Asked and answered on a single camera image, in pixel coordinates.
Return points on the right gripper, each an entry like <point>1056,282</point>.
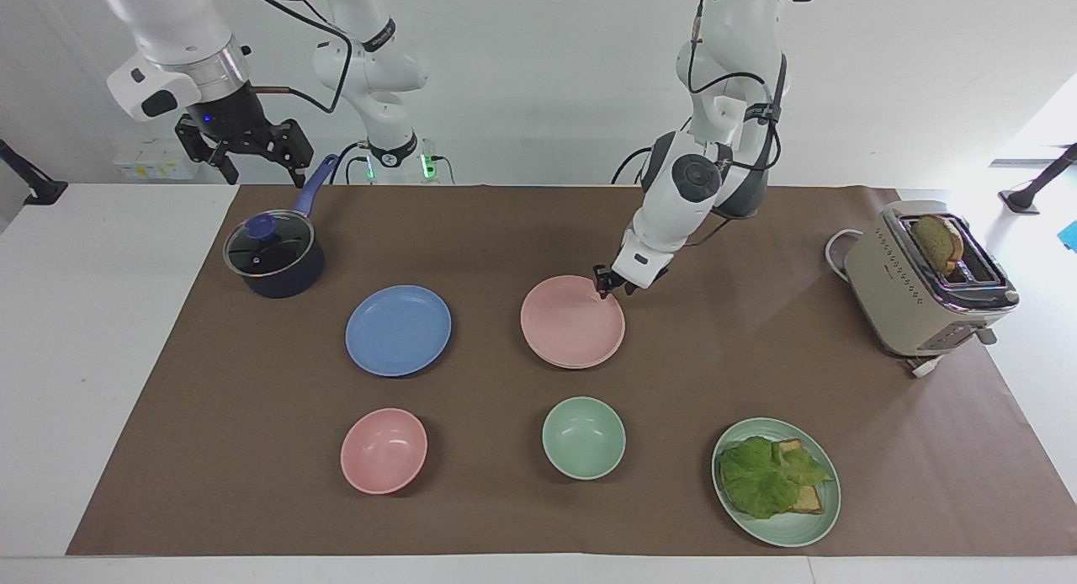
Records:
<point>229,113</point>

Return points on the pink plate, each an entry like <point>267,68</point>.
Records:
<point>570,319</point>

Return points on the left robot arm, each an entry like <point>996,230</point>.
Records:
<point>724,54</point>

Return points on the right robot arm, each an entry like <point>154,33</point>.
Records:
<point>177,29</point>

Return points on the glass lid with blue knob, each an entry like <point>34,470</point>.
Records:
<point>278,252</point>

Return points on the dark blue saucepan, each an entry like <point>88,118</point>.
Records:
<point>290,273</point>

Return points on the green bowl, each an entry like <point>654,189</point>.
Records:
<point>583,438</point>

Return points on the blue plate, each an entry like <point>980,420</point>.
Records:
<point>398,330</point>

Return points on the black stand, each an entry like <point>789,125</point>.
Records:
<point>38,188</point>
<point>1031,193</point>

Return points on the green lettuce leaf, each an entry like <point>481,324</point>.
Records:
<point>761,479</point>

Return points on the beige toaster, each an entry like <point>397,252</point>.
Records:
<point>896,294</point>

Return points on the toasted bread slice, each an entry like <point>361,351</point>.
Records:
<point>809,500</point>

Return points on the pink bowl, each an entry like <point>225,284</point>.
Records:
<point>384,451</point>

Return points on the green plate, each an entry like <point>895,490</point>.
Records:
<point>795,529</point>

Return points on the brown toast slice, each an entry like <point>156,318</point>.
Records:
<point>936,239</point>

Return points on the blue object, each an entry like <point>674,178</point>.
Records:
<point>1070,235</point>

